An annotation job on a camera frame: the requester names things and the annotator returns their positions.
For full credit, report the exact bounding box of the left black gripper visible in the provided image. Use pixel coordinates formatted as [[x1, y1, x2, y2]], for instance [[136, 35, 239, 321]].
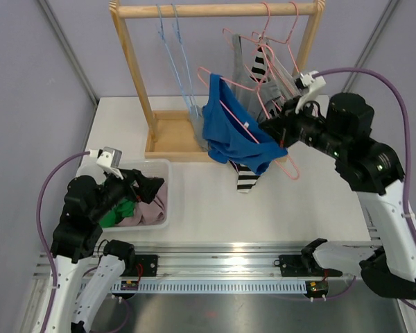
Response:
[[90, 165, 164, 221]]

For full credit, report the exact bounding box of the wooden clothes rack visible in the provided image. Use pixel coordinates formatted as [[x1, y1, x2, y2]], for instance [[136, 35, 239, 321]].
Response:
[[109, 1, 325, 162]]

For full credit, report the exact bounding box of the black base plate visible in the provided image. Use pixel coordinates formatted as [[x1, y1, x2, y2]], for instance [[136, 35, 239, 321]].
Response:
[[121, 255, 159, 278], [273, 255, 325, 278]]

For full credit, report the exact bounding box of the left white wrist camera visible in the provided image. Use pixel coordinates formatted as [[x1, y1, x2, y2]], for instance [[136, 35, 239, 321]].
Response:
[[89, 146, 124, 180]]

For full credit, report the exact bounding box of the pink hanger under striped top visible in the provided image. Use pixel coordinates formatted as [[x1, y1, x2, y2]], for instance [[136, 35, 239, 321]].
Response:
[[252, 0, 309, 91]]

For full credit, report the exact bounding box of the green tank top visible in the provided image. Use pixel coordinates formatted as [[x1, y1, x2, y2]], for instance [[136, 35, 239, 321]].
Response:
[[99, 199, 136, 228]]

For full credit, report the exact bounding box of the pink hanger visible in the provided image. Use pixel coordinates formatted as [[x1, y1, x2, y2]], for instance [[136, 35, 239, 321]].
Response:
[[196, 66, 300, 180], [222, 1, 285, 122], [252, 0, 309, 91]]

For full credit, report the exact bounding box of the white plastic basket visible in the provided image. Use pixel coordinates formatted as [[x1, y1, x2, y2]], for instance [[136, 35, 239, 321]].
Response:
[[76, 158, 174, 233]]

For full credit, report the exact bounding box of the purple cable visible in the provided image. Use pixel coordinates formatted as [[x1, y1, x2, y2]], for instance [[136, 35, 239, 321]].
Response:
[[315, 67, 416, 316], [36, 151, 93, 333]]

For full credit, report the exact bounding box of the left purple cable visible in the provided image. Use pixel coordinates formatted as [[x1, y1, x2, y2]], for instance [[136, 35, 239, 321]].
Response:
[[36, 151, 93, 333]]

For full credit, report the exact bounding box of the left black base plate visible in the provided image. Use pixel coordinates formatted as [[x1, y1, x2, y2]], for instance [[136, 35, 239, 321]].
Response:
[[121, 255, 159, 278]]

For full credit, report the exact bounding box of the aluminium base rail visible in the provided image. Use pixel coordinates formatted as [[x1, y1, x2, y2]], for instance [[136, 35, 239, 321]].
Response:
[[34, 241, 382, 281]]

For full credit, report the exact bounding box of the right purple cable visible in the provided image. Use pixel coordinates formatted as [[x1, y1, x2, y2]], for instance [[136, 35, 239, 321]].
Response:
[[315, 67, 416, 316]]

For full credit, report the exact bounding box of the blue tank top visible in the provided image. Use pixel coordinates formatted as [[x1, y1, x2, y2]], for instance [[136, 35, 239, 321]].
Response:
[[201, 73, 288, 176]]

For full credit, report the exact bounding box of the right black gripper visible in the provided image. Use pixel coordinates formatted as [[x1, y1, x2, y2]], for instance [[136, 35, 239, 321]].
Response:
[[261, 95, 347, 160]]

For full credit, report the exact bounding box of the black white striped tank top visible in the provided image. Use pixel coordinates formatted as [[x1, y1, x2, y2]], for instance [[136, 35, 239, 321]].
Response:
[[228, 44, 288, 195]]

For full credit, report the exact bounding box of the light blue wire hanger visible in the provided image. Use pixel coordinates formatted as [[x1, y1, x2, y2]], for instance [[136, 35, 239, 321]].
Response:
[[156, 4, 189, 111]]

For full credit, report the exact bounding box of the grey tank top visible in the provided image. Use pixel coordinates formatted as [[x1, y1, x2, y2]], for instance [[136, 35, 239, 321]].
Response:
[[189, 33, 299, 153]]

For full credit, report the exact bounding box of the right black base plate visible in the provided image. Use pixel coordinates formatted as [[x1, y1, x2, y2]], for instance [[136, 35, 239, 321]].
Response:
[[273, 255, 325, 278]]

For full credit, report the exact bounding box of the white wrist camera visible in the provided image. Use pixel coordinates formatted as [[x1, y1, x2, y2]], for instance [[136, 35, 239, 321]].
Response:
[[89, 146, 124, 180], [295, 71, 326, 114]]

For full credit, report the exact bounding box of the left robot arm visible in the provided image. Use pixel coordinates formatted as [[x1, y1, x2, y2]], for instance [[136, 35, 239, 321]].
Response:
[[33, 169, 164, 332]]

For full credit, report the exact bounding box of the white slotted cable duct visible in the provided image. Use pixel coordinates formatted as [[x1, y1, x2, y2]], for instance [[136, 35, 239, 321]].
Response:
[[110, 280, 306, 294]]

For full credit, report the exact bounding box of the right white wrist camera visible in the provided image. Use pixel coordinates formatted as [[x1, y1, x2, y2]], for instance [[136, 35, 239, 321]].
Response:
[[295, 71, 326, 114]]

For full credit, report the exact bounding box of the mauve tank top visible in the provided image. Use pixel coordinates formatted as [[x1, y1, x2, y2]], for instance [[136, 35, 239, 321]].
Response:
[[117, 183, 168, 227]]

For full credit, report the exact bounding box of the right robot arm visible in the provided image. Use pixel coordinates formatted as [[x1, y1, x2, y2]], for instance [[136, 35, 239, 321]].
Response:
[[259, 93, 416, 300]]

